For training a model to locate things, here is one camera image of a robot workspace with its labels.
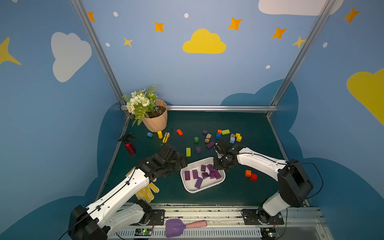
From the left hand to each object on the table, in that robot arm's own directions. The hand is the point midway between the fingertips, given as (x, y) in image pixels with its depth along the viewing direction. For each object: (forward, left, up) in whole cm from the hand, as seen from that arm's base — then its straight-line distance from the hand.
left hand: (185, 163), depth 77 cm
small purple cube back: (+32, -12, -14) cm, 37 cm away
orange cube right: (+1, -37, -13) cm, 39 cm away
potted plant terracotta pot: (+30, +26, +13) cm, 42 cm away
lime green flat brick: (+33, -27, -15) cm, 45 cm away
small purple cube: (+4, -10, -14) cm, 18 cm away
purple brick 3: (-5, -8, -15) cm, 17 cm away
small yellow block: (+28, +16, -16) cm, 37 cm away
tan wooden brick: (+27, -14, -15) cm, 34 cm away
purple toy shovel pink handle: (-27, +4, -15) cm, 31 cm away
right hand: (+4, -19, -10) cm, 22 cm away
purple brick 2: (0, -6, -14) cm, 15 cm away
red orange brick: (+31, +6, -15) cm, 35 cm away
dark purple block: (0, -12, -16) cm, 20 cm away
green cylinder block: (+25, -6, -14) cm, 29 cm away
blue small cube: (+28, -22, -14) cm, 38 cm away
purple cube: (+17, -7, -14) cm, 23 cm away
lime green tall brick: (+15, -1, -15) cm, 22 cm away
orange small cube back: (+32, -23, -13) cm, 42 cm away
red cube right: (-2, -40, -12) cm, 42 cm away
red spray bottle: (+15, +36, -7) cm, 40 cm away
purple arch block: (+4, -15, -14) cm, 21 cm away
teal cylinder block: (+28, +28, -13) cm, 42 cm away
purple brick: (-1, -1, -15) cm, 15 cm away
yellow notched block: (+27, -36, -13) cm, 47 cm away
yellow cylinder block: (+28, +20, -13) cm, 36 cm away
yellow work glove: (-12, +21, -14) cm, 27 cm away
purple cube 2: (-1, -16, -13) cm, 21 cm away
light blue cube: (+26, -31, -14) cm, 43 cm away
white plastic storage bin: (-5, -13, -16) cm, 21 cm away
